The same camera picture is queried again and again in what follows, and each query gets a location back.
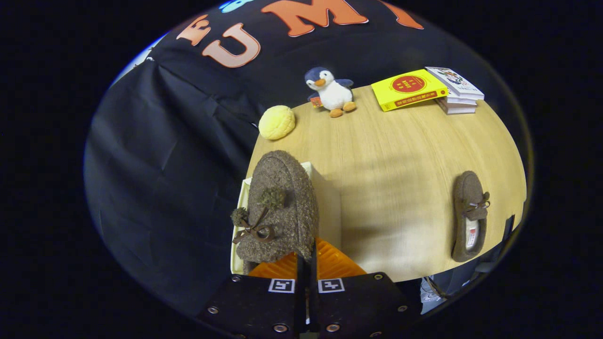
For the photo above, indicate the white illustrated book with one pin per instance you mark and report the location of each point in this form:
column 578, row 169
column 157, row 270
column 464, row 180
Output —
column 454, row 80

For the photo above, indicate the brown fuzzy shoe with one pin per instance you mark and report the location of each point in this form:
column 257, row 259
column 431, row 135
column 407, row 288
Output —
column 282, row 188
column 466, row 188

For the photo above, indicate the black backdrop cloth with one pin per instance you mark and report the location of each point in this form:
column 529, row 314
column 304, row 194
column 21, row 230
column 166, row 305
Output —
column 165, row 165

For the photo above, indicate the yellow book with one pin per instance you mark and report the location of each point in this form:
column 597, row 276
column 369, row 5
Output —
column 405, row 92

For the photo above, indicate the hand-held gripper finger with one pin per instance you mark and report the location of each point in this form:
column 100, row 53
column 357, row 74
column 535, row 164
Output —
column 313, row 296
column 302, row 292

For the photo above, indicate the brown-edged book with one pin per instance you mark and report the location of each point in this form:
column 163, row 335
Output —
column 457, row 110

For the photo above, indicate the penguin plush toy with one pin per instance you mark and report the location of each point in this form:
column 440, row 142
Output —
column 334, row 94

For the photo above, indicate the yellow round bun toy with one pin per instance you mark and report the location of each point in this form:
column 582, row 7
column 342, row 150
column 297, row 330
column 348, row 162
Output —
column 277, row 122

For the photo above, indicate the beige fabric storage box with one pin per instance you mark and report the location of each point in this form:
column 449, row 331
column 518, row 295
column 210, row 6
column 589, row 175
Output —
column 327, row 212

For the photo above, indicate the small black block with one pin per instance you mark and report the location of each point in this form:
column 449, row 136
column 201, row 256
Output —
column 509, row 228

